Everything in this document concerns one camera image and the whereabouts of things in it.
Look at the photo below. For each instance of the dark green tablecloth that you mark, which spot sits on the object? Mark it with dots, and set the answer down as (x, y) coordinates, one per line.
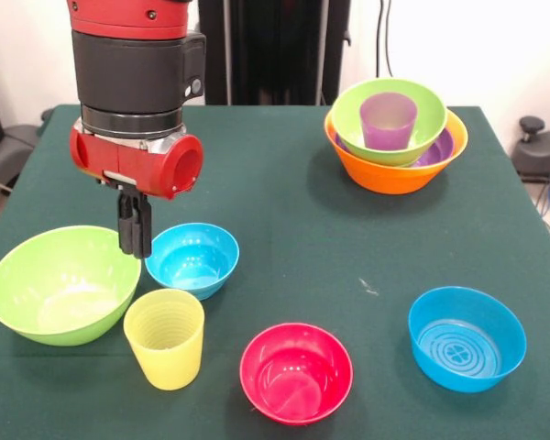
(302, 252)

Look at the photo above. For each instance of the large orange bowl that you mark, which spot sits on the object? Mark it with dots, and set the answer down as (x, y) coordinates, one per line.
(389, 181)

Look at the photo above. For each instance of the large green bowl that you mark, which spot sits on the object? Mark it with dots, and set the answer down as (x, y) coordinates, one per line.
(59, 293)
(431, 119)

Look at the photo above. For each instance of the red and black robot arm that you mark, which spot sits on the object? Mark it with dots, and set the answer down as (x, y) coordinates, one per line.
(133, 69)

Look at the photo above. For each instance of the small light blue bowl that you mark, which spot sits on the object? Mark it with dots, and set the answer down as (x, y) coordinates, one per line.
(192, 261)

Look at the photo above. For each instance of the blue bowl with ribbed bottom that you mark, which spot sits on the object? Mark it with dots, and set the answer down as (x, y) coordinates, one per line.
(467, 344)

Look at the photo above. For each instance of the grey chair base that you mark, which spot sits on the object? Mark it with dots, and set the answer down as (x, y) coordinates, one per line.
(14, 142)

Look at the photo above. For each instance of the purple bowl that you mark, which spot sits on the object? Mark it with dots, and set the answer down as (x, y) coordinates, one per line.
(440, 149)

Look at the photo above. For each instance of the purple cup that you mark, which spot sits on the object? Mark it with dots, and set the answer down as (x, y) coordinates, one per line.
(387, 133)

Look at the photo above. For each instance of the yellow ribbed cup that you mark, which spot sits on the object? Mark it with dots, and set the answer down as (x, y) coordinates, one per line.
(165, 357)

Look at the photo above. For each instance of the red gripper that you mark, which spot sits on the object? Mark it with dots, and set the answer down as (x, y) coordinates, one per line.
(133, 167)

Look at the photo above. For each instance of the red bowl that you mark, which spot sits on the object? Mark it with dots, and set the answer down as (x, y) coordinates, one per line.
(296, 382)

